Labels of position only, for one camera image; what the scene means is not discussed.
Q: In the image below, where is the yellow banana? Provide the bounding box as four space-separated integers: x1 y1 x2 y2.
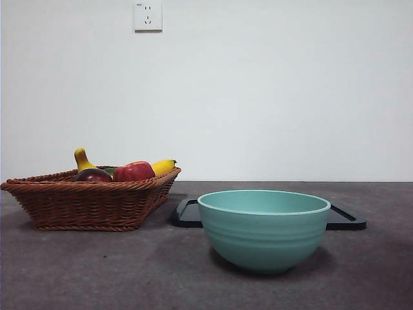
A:
73 147 178 177

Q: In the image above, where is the dark purple plum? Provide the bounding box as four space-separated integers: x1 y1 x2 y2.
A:
72 167 114 183

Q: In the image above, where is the white wall power socket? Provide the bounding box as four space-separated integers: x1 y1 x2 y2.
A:
134 0 163 34

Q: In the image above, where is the red apple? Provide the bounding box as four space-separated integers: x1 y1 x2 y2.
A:
112 160 156 182

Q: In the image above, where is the brown wicker basket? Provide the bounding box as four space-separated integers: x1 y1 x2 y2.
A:
0 166 182 232

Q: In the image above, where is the black rectangular tray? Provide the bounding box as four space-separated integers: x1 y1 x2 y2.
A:
170 198 368 231

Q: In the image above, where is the teal ribbed bowl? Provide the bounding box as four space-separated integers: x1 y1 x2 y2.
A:
197 189 332 275

